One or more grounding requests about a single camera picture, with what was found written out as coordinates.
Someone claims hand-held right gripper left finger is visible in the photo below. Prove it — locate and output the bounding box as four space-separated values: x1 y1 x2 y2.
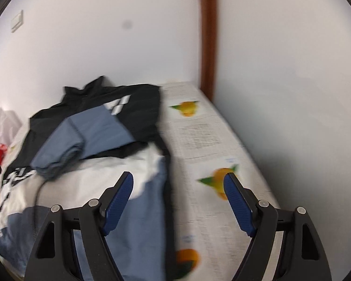
24 171 134 281

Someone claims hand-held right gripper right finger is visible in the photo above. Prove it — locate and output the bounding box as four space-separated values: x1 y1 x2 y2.
224 172 333 281

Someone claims black blue white jacket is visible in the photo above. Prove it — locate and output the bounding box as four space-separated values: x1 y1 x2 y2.
0 76 179 281

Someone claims white plastic bag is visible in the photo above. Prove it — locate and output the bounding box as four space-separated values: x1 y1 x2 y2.
0 108 22 147

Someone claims fruit print tablecloth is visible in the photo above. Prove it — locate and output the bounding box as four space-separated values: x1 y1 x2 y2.
0 82 284 281

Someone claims brown wooden door trim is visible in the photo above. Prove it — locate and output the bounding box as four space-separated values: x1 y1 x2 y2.
199 0 219 100

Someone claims white wall switch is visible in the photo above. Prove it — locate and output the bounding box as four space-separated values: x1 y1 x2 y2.
11 10 24 33

